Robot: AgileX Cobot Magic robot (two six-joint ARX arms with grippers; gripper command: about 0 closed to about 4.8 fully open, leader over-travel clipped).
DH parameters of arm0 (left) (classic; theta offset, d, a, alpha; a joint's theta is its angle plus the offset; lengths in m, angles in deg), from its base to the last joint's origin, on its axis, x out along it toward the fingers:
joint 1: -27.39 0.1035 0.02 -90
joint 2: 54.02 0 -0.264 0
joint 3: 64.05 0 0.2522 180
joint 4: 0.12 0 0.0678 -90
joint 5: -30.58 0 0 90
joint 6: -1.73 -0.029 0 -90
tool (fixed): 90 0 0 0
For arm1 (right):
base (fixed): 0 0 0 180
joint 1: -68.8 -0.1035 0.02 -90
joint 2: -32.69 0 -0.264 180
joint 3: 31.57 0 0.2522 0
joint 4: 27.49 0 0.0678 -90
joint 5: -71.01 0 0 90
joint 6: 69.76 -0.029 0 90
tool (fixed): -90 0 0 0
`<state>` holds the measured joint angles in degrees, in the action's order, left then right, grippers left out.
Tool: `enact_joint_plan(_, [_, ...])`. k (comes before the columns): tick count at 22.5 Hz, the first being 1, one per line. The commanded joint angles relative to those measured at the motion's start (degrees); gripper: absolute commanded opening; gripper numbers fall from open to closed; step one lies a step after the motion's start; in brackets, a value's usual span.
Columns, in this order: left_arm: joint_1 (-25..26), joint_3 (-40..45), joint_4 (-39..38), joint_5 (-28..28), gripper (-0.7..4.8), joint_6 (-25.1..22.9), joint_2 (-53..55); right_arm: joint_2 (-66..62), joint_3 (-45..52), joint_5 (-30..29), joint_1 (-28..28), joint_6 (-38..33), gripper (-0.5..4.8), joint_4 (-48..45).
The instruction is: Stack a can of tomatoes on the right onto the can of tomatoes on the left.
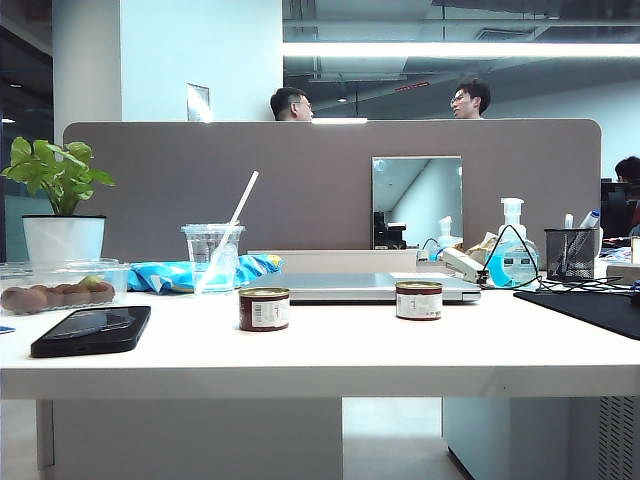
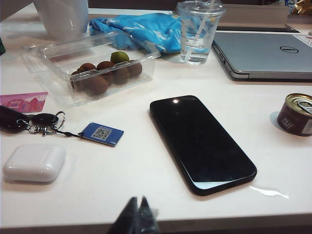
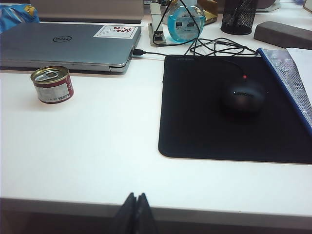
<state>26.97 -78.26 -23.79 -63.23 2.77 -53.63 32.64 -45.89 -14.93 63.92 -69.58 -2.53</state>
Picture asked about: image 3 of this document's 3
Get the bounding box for black mouse pad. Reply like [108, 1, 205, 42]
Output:
[157, 55, 312, 165]

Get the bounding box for blue hand sanitizer bottle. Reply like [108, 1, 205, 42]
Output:
[167, 4, 206, 44]

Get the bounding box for black Lenovo mouse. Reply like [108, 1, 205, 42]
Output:
[220, 74, 269, 117]

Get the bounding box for silver Dell laptop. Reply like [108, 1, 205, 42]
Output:
[0, 22, 142, 75]

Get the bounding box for blue snack bag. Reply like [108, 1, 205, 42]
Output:
[0, 4, 40, 35]

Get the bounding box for black mesh pen holder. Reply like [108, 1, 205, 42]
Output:
[220, 0, 259, 35]

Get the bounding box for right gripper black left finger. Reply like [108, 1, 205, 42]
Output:
[112, 192, 138, 234]

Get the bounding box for brown desk cable flap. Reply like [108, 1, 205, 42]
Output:
[29, 0, 145, 25]

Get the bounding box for brown rectangular block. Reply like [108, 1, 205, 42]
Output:
[253, 20, 312, 49]

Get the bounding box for blue-edged mesh zip pouch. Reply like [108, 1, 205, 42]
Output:
[257, 48, 312, 137]

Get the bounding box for black laptop USB cable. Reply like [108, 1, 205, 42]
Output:
[133, 48, 195, 58]

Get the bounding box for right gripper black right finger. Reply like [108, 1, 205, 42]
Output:
[137, 192, 158, 234]

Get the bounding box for black mouse cable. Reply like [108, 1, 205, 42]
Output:
[189, 38, 260, 77]

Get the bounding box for red tomato can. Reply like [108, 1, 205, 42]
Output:
[30, 65, 75, 105]

